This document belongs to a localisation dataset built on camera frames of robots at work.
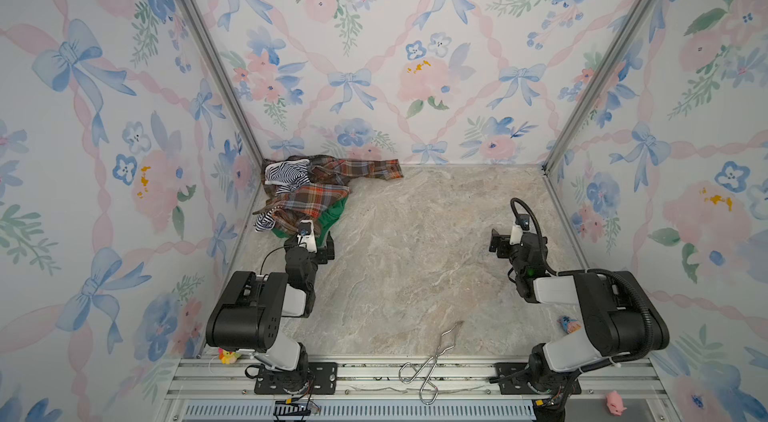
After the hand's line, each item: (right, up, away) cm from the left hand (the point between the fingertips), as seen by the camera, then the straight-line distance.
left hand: (314, 231), depth 91 cm
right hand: (+61, 0, +3) cm, 61 cm away
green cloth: (+1, +1, +10) cm, 10 cm away
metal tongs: (+28, -34, -16) cm, 47 cm away
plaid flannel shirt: (+2, +14, +13) cm, 19 cm away
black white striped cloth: (-14, +18, +15) cm, 27 cm away
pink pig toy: (+75, -37, -22) cm, 86 cm away
